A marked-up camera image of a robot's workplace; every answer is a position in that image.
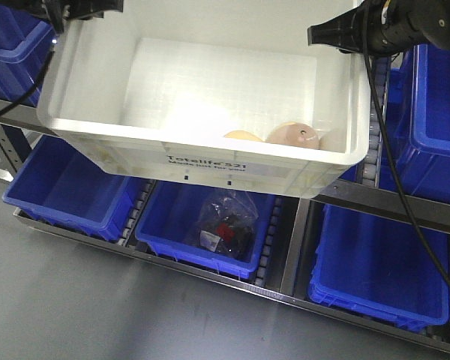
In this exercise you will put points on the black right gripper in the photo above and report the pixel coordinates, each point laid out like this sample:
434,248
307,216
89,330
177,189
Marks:
386,27

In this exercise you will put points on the blue bin lower left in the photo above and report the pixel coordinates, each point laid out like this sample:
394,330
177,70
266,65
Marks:
61,186

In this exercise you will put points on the clear bag with parts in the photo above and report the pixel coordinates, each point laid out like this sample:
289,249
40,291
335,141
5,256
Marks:
226,223

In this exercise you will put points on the blue bin lower middle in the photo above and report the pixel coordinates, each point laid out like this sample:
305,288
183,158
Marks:
167,226

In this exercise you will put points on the blue bin upper right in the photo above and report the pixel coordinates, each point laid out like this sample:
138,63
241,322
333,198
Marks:
417,121

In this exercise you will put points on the grey metal shelf rack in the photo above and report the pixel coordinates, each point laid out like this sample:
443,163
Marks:
286,257

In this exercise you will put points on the blue bin lower right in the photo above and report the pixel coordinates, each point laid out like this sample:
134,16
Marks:
377,267

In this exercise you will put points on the white plastic tote crate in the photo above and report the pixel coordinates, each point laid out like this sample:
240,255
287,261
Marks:
152,90

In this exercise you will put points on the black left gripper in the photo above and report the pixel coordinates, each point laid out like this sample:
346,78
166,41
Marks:
59,12

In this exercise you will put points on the peach plush ball toy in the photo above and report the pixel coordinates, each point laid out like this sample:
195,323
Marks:
294,134

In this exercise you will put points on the small yellow toy piece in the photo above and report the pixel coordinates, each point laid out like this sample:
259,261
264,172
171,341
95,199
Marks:
242,135

